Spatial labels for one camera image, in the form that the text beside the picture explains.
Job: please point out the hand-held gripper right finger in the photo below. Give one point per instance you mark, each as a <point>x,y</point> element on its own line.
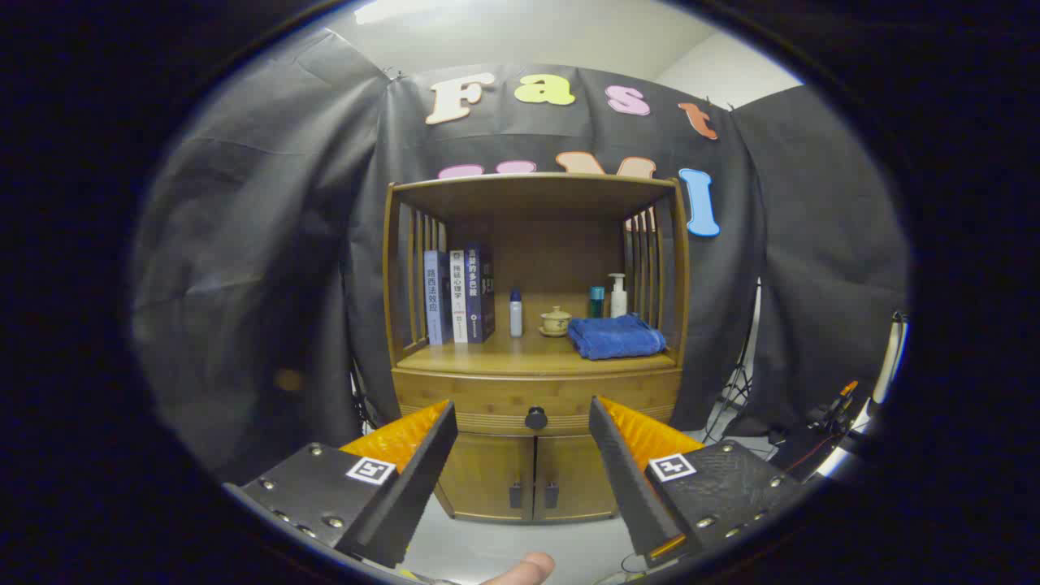
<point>630,487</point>

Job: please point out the beige lidded teacup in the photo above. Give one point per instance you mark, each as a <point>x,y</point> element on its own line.
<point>556,322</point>

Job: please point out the white pump bottle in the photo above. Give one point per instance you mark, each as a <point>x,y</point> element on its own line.
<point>618,305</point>

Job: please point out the pale blue book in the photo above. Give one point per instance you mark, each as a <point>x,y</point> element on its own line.
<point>435,301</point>

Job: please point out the teal bottle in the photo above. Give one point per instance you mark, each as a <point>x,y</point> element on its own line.
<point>596,301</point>

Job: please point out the white pole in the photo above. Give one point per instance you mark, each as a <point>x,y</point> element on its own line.
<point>890,357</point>

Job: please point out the black device with orange tip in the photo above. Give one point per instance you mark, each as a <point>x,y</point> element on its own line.
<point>833,414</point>

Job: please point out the folded blue towel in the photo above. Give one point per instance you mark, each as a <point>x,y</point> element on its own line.
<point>613,337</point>

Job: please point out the wooden countertop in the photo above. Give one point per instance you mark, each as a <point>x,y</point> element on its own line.
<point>528,353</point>

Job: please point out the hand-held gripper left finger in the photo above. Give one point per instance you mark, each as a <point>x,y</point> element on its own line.
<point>414,487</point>

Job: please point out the wooden cabinet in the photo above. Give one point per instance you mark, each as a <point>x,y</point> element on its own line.
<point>552,252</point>

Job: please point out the wooden drawer with black knob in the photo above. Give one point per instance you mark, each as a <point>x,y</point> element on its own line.
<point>487,398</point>

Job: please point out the dark blue book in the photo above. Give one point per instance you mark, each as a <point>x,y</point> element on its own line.
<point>478,292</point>

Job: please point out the wooden cabinet door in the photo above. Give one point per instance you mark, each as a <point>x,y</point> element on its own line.
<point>573,479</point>
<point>487,479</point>

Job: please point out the black light stand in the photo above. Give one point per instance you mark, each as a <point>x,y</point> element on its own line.
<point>741,382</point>

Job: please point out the white book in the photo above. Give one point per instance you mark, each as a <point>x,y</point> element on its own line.
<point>458,301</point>

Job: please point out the white bottle with blue cap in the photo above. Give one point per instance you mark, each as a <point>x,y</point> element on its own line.
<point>516,318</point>

